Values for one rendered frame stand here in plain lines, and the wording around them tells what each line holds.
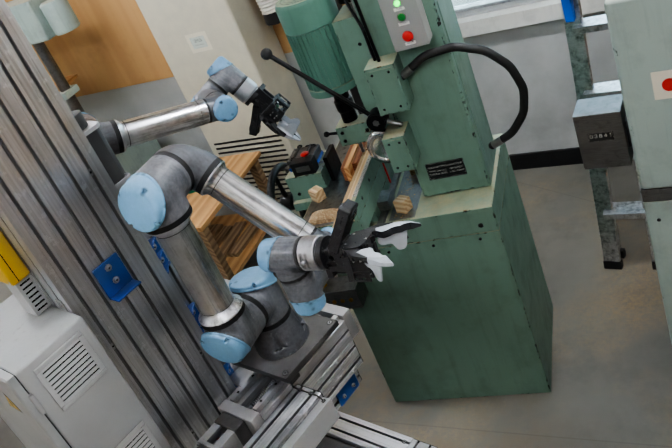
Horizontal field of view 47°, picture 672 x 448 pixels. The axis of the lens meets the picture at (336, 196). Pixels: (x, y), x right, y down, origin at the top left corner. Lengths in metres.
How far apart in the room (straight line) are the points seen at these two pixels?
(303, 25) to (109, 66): 2.67
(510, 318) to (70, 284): 1.40
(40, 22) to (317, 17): 2.29
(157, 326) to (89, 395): 0.24
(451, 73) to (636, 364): 1.24
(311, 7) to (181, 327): 0.97
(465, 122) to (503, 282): 0.54
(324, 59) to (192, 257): 0.83
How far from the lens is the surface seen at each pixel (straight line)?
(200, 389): 2.12
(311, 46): 2.30
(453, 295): 2.54
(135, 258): 1.91
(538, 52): 3.67
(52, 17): 4.25
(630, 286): 3.15
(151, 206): 1.66
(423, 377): 2.84
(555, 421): 2.74
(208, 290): 1.81
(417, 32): 2.12
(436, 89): 2.25
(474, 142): 2.32
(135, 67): 4.70
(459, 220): 2.35
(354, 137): 2.47
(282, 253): 1.61
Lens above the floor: 2.05
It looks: 28 degrees down
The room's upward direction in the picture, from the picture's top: 23 degrees counter-clockwise
